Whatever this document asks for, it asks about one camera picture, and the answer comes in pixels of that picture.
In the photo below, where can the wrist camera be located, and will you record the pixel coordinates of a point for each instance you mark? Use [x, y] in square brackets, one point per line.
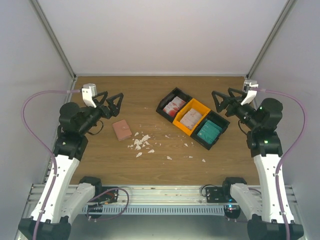
[89, 91]
[250, 91]

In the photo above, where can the pink card holder wallet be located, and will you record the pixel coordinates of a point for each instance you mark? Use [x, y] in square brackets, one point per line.
[122, 130]

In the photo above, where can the teal card stack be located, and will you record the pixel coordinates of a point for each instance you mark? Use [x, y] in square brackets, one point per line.
[209, 132]

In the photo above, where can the white debris pile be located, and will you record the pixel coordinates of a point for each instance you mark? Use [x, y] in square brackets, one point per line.
[141, 143]

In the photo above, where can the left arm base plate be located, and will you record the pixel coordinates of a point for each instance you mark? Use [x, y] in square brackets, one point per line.
[108, 198]

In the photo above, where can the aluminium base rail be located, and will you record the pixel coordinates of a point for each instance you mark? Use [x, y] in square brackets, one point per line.
[162, 195]

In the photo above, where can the black bin teal cards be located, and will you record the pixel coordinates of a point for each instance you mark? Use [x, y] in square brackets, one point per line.
[217, 119]

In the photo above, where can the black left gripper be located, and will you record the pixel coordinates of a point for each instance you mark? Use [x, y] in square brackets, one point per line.
[115, 110]

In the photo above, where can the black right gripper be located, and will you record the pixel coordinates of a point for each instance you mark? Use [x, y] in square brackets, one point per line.
[226, 99]

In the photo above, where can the grey cable duct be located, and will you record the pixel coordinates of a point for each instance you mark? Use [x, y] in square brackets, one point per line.
[199, 210]

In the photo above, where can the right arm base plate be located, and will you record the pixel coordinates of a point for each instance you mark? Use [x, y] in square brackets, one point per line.
[216, 194]

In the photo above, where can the red white card stack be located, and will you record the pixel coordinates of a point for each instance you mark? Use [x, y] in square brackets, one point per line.
[174, 106]

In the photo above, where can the yellow bin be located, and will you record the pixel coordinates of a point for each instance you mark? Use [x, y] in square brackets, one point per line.
[201, 108]

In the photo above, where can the black bin red cards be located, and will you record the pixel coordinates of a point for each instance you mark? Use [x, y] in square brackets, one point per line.
[175, 92]

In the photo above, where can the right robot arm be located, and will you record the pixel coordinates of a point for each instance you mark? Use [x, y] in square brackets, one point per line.
[270, 219]

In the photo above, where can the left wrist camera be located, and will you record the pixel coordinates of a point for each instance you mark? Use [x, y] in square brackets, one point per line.
[89, 91]

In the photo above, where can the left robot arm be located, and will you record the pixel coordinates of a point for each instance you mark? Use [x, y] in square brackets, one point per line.
[53, 215]

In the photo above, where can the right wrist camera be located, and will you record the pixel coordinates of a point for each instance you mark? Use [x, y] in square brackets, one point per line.
[250, 91]

